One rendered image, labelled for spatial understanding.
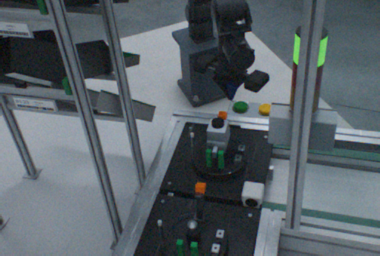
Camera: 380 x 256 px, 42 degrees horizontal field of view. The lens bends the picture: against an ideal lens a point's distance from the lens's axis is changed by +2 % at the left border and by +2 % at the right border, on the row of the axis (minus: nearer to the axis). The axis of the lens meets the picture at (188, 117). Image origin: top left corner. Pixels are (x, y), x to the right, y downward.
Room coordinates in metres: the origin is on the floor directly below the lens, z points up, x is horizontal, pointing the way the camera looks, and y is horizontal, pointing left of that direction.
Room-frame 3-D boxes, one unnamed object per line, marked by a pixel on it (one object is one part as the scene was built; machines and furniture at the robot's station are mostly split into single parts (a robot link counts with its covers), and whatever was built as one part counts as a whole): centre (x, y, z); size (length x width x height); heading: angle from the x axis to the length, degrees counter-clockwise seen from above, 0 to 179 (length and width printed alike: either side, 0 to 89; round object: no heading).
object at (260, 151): (0.86, -0.07, 0.96); 0.24 x 0.24 x 0.02; 72
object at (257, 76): (0.98, -0.11, 1.17); 0.19 x 0.06 x 0.08; 50
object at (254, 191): (0.73, -0.13, 0.97); 0.05 x 0.05 x 0.04; 72
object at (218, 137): (0.85, -0.06, 1.06); 0.08 x 0.04 x 0.07; 162
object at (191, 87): (1.29, -0.06, 0.96); 0.15 x 0.15 x 0.20; 19
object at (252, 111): (1.03, -0.21, 0.93); 0.21 x 0.07 x 0.06; 72
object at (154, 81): (1.28, -0.02, 0.84); 0.90 x 0.70 x 0.03; 19
